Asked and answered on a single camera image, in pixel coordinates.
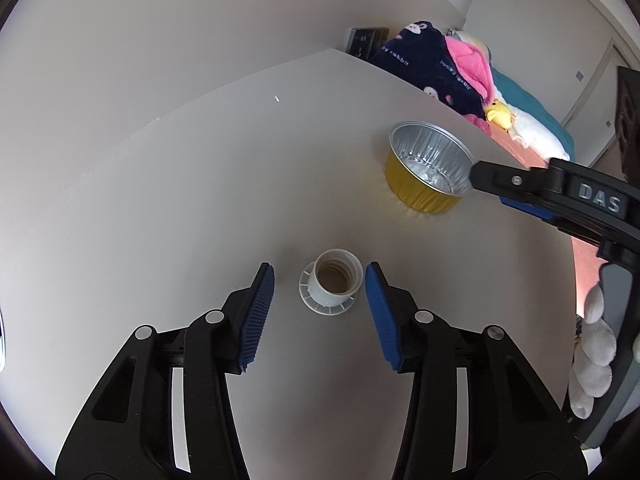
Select teal blanket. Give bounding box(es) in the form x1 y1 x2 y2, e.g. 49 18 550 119
492 66 577 160

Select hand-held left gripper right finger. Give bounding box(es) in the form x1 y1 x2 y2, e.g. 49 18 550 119
365 261 588 480

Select white door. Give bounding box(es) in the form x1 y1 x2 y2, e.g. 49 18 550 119
559 37 632 133

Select white plush goose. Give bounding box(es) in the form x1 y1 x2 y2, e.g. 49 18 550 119
509 109 572 162

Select gold foil cup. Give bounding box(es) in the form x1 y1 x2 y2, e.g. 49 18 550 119
384 120 476 215

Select white threaded bottle spout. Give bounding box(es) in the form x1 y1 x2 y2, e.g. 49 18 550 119
299 249 365 315

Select pink fleece blanket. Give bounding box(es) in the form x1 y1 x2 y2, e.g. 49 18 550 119
446 34 497 135

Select person's right hand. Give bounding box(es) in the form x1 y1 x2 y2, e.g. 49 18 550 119
569 282 617 419

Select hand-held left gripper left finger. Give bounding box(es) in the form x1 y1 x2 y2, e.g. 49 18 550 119
55 261 277 480

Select black wall socket panel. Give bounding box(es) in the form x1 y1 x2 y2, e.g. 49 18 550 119
345 26 390 59

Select yellow plush duck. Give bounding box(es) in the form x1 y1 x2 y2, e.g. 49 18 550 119
485 99 516 132

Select navy printed blanket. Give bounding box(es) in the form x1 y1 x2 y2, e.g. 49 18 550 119
369 21 489 122

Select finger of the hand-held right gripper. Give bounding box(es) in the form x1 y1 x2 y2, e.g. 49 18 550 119
500 197 602 249
467 158 564 206

